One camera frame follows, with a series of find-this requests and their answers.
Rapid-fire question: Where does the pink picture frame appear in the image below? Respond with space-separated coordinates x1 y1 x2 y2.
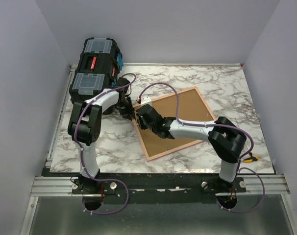
133 87 216 162

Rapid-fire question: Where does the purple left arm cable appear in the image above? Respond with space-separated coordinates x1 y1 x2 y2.
74 73 137 216

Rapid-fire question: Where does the black mounting base rail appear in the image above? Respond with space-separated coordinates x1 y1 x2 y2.
72 173 246 204

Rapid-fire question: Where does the black plastic toolbox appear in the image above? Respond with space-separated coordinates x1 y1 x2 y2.
69 37 124 103

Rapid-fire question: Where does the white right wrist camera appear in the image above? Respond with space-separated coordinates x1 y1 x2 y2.
137 95 152 106

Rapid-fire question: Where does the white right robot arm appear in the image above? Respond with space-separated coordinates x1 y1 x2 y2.
136 104 248 192

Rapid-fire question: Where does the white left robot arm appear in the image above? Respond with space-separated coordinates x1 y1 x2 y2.
68 73 136 193

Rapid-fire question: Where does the aluminium table rail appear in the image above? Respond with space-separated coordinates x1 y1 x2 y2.
30 64 74 196

